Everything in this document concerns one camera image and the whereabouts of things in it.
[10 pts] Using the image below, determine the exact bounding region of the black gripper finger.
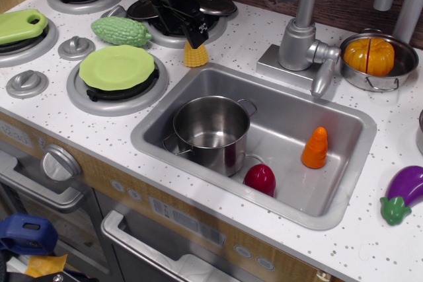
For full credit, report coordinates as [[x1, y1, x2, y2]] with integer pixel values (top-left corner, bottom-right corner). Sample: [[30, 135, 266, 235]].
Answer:
[[181, 18, 209, 49]]

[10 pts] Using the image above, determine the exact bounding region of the yellow toy corn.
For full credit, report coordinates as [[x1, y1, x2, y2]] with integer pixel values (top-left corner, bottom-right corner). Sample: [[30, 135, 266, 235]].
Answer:
[[184, 42, 209, 67]]

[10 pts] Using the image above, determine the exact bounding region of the steel pot lid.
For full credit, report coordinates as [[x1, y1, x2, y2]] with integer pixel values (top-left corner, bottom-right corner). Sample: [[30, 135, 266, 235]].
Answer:
[[196, 0, 237, 16]]

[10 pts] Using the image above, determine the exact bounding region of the steel pot in sink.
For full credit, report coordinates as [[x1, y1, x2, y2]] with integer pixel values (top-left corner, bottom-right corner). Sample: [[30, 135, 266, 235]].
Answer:
[[163, 96, 258, 176]]

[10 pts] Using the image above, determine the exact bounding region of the silver sink basin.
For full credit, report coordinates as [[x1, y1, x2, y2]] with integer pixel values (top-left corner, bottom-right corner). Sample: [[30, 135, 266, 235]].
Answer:
[[131, 63, 377, 230]]

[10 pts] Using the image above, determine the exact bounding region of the back right stove burner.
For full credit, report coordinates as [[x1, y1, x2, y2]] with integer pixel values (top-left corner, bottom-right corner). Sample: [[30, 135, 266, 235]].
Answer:
[[126, 0, 228, 49]]

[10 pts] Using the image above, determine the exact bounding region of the green toy bitter gourd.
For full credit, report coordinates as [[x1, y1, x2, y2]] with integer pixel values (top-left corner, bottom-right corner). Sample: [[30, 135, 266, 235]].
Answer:
[[91, 17, 153, 47]]

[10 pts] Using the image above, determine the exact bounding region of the light green plate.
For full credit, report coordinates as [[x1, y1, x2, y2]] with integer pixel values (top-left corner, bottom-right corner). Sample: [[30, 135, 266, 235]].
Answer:
[[79, 45, 155, 91]]

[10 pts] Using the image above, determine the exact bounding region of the front right stove burner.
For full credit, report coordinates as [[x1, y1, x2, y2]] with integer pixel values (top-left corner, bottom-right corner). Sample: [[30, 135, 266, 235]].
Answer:
[[66, 56, 169, 117]]

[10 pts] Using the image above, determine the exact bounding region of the silver faucet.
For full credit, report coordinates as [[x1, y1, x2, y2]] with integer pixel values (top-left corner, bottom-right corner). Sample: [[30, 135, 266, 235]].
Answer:
[[256, 0, 341, 98]]

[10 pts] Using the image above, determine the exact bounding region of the silver stove knob upper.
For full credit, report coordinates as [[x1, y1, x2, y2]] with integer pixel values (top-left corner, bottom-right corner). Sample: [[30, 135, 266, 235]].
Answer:
[[58, 36, 96, 61]]

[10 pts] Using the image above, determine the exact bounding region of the silver stove knob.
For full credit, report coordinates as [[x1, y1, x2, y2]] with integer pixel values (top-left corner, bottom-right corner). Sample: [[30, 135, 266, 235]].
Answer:
[[58, 36, 96, 61], [6, 70, 49, 99]]

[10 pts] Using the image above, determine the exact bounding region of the red toy pepper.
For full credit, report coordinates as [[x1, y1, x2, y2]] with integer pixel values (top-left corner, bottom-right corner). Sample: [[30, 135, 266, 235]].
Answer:
[[243, 164, 276, 197]]

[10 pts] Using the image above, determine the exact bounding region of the front left stove burner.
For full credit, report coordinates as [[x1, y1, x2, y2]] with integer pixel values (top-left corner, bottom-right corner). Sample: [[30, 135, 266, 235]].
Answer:
[[1, 18, 58, 68]]

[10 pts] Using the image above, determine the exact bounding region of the green cutting board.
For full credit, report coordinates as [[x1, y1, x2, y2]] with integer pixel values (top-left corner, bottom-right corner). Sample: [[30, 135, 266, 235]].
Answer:
[[1, 9, 48, 45]]

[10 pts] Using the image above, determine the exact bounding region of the orange toy carrot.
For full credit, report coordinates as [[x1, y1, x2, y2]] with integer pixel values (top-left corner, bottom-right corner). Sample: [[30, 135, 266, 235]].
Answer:
[[301, 127, 328, 169]]

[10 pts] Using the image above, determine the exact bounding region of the silver stove knob lower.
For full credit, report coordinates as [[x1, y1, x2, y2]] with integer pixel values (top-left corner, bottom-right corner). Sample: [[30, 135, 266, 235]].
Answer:
[[6, 70, 49, 99]]

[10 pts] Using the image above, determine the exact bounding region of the orange toy pumpkin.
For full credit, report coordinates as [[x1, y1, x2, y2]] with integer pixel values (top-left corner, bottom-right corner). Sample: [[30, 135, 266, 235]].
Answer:
[[343, 38, 395, 77]]

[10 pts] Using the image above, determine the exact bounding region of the silver oven dial knob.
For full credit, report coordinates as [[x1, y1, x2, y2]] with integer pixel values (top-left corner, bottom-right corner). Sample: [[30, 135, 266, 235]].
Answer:
[[41, 144, 82, 182]]

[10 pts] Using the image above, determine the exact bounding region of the purple toy eggplant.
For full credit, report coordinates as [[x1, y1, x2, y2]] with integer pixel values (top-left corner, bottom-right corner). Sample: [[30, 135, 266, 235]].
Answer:
[[380, 166, 422, 226]]

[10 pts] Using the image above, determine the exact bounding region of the blue clamp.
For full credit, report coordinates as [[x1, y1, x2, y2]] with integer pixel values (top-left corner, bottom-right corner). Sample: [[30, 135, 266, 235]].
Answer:
[[1, 213, 58, 256]]

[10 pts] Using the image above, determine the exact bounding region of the yellow tape piece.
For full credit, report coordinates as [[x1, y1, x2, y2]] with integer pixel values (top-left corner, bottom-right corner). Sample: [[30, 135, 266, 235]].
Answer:
[[24, 254, 67, 278]]

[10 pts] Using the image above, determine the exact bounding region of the oven door handle left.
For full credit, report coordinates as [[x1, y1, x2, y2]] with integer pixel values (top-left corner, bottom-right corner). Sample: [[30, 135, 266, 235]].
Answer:
[[1, 151, 85, 213]]

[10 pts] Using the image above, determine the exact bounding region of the steel bowl with handles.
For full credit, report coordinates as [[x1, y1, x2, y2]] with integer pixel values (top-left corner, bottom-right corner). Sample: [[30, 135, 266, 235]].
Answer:
[[340, 29, 418, 92]]

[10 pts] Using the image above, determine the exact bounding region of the dishwasher door handle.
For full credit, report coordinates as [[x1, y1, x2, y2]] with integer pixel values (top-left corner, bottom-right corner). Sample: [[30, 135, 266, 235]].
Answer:
[[100, 209, 239, 282]]

